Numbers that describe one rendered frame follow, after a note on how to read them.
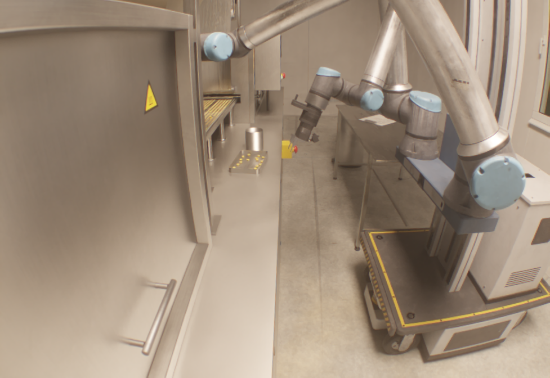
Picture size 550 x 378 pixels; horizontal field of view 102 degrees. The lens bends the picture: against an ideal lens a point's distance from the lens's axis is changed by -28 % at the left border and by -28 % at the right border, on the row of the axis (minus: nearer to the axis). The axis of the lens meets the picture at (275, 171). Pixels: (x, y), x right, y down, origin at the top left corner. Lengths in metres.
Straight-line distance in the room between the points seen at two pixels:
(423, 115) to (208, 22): 1.21
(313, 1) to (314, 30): 4.36
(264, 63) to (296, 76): 3.49
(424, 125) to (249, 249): 0.91
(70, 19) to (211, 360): 0.52
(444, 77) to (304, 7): 0.45
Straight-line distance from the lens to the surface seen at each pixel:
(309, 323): 1.62
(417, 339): 1.51
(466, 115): 0.76
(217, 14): 1.80
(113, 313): 0.42
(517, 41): 1.14
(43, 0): 0.27
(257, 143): 1.37
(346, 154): 3.25
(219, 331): 0.60
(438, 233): 1.57
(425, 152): 1.38
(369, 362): 1.53
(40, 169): 0.29
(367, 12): 5.47
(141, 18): 0.42
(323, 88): 1.22
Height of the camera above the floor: 1.28
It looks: 24 degrees down
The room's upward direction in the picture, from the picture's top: straight up
